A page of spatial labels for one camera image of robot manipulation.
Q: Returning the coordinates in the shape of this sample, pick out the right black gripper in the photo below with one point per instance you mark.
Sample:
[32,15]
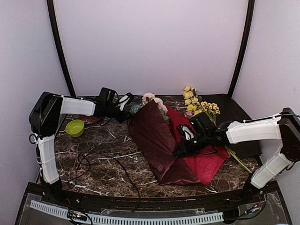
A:
[185,149]

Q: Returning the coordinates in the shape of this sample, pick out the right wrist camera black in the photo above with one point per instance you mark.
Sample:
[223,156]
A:
[200,124]

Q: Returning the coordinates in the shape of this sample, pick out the red embroidered round pouch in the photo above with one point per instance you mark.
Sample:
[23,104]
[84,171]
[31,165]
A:
[89,120]

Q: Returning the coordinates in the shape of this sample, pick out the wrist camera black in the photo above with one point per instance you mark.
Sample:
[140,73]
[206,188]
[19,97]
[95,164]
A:
[200,124]
[110,98]

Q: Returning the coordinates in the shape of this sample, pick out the white cable duct strip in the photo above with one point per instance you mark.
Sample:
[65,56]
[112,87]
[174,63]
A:
[124,217]

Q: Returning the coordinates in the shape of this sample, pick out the black frame post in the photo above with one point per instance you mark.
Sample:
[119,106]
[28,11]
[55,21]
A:
[243,47]
[59,47]

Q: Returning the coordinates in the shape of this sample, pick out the red wrapping paper sheet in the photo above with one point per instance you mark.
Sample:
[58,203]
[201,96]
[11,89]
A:
[157,140]

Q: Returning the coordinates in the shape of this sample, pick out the black front table rail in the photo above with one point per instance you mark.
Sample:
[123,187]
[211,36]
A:
[152,196]

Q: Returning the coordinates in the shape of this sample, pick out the left black frame post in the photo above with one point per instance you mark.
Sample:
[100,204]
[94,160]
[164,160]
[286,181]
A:
[59,47]

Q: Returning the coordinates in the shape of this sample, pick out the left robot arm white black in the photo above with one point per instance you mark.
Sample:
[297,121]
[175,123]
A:
[44,121]

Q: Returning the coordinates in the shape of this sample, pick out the yellow fake flower bunch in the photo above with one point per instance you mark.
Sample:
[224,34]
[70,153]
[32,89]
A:
[205,165]

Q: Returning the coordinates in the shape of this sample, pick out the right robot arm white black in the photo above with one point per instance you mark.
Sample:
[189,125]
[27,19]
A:
[280,131]

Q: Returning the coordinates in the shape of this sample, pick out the right black frame post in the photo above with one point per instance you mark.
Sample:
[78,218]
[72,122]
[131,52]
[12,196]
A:
[243,47]

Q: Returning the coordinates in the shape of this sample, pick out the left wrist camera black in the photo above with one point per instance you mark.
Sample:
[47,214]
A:
[110,98]

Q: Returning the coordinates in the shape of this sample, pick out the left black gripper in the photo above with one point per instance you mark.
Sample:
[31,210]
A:
[123,116]

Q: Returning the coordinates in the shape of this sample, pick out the green plastic bowl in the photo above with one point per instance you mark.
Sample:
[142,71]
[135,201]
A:
[75,128]

